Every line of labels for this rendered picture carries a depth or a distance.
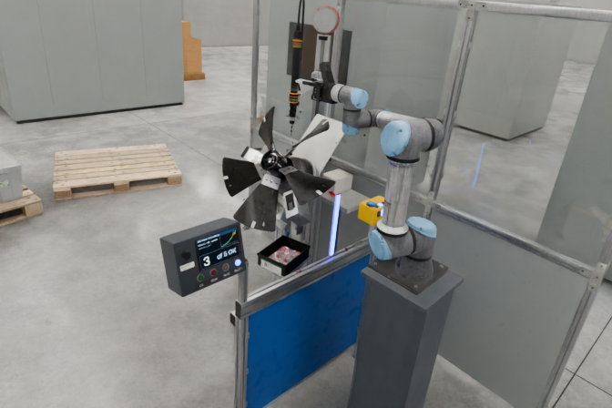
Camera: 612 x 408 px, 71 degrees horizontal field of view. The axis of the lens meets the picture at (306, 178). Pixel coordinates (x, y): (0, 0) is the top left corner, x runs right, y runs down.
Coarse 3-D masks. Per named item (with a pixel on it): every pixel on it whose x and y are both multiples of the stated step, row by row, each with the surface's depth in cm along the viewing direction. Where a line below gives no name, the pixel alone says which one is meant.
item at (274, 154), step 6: (270, 150) 223; (276, 150) 221; (264, 156) 224; (270, 156) 222; (276, 156) 221; (282, 156) 223; (264, 162) 222; (270, 162) 221; (276, 162) 217; (282, 162) 220; (288, 162) 228; (264, 168) 220; (270, 168) 218; (276, 168) 219; (270, 174) 223; (276, 174) 222; (282, 180) 226
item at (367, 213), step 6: (372, 198) 224; (378, 198) 224; (360, 204) 218; (366, 204) 216; (360, 210) 219; (366, 210) 215; (372, 210) 212; (378, 210) 214; (360, 216) 220; (366, 216) 216; (372, 216) 213; (366, 222) 217; (372, 222) 214
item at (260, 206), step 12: (252, 192) 219; (264, 192) 220; (276, 192) 222; (252, 204) 218; (264, 204) 218; (276, 204) 220; (240, 216) 217; (252, 216) 216; (264, 216) 217; (252, 228) 214; (264, 228) 214
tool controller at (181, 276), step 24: (168, 240) 141; (192, 240) 142; (216, 240) 148; (240, 240) 155; (168, 264) 144; (192, 264) 143; (216, 264) 149; (240, 264) 156; (168, 288) 149; (192, 288) 144
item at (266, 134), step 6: (270, 108) 240; (270, 114) 238; (270, 120) 236; (264, 126) 244; (270, 126) 234; (264, 132) 244; (270, 132) 233; (264, 138) 244; (270, 138) 232; (270, 144) 231
